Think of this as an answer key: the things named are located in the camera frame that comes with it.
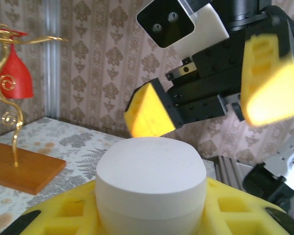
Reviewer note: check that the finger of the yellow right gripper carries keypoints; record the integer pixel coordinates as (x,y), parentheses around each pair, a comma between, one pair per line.
(272,85)
(149,112)

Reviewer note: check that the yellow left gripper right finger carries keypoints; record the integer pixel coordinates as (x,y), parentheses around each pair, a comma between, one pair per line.
(240,213)

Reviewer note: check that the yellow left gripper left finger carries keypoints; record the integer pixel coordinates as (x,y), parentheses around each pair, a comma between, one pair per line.
(54,213)

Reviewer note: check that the matte white oval earbud case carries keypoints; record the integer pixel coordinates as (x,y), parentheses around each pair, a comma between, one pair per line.
(149,176)

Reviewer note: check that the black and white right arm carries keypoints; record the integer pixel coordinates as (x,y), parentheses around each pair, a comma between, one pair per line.
(267,186)

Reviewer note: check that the floral patterned tablecloth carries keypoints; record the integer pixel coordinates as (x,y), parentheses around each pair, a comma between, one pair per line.
(71,144)

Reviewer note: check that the red plastic wine glass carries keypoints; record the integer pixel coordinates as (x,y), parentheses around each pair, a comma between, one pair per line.
(16,78)

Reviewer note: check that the aluminium table side rail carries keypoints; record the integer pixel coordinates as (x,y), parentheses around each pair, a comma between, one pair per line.
(229,173)

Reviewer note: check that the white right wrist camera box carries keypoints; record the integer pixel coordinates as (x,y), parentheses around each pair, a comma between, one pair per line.
(171,22)

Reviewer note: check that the aluminium frame post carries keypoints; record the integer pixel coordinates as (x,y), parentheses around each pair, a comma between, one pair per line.
(51,61)

